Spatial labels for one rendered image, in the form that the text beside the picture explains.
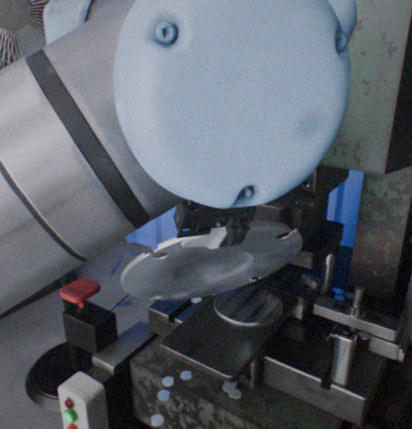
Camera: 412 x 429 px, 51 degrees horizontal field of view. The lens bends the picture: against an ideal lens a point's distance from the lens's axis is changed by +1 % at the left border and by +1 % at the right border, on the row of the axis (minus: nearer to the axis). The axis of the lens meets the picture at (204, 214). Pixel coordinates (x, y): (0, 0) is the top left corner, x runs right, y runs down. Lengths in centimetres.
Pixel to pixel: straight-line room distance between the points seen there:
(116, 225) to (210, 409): 70
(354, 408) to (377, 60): 53
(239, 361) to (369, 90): 42
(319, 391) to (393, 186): 42
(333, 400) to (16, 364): 147
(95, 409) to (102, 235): 76
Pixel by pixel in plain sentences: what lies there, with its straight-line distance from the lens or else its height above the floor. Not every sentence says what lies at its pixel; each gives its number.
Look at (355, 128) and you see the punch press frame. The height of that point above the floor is 112.
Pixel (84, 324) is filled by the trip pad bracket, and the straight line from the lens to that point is 92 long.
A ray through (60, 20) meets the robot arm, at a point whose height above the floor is 124.
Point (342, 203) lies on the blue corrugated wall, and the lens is 203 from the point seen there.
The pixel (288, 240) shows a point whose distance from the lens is 66.
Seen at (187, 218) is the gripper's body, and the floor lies 106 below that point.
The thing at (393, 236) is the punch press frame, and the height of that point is 85.
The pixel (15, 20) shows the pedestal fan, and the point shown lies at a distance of 128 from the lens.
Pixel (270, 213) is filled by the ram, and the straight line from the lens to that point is 72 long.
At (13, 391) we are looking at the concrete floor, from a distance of 190.
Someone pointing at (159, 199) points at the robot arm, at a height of 118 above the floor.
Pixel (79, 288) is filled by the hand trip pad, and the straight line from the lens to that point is 92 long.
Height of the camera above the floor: 123
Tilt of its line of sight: 22 degrees down
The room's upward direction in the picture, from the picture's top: straight up
